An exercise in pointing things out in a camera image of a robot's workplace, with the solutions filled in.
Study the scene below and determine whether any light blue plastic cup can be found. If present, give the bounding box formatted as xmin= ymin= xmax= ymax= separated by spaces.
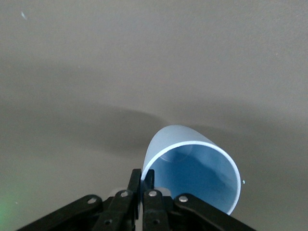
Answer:
xmin=141 ymin=124 xmax=242 ymax=216

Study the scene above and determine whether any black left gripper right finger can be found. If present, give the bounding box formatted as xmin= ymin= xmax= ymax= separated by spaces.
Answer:
xmin=141 ymin=169 xmax=258 ymax=231

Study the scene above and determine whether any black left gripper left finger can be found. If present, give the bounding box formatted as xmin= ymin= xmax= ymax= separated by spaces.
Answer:
xmin=16 ymin=168 xmax=142 ymax=231

